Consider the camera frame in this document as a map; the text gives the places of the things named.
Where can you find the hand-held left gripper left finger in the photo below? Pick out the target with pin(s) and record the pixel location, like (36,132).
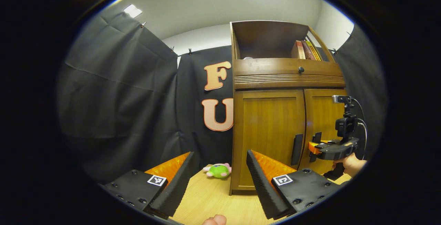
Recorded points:
(172,190)

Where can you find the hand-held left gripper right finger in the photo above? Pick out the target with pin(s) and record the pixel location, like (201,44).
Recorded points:
(262,190)

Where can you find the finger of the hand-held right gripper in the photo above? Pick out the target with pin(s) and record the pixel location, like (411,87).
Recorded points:
(315,147)

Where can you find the wooden shoe cabinet door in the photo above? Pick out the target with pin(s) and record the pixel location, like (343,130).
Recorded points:
(268,128)
(324,114)

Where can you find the wooden double-door shoe cabinet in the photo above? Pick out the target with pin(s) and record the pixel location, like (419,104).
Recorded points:
(268,39)

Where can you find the wooden cabinet drawer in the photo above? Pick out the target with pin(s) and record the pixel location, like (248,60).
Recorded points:
(268,68)

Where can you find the green plush toy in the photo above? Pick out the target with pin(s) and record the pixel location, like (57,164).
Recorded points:
(217,171)

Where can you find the yellow book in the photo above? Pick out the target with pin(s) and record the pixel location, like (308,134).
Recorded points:
(315,51)

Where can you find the dark brown book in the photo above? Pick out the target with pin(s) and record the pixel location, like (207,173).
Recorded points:
(309,50)

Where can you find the orange tan book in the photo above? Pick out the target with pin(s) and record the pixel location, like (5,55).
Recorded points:
(298,50)

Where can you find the black backdrop cloth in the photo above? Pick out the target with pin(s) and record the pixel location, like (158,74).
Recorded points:
(120,97)

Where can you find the small ceiling light panel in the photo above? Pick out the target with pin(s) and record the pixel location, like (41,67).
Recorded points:
(133,10)

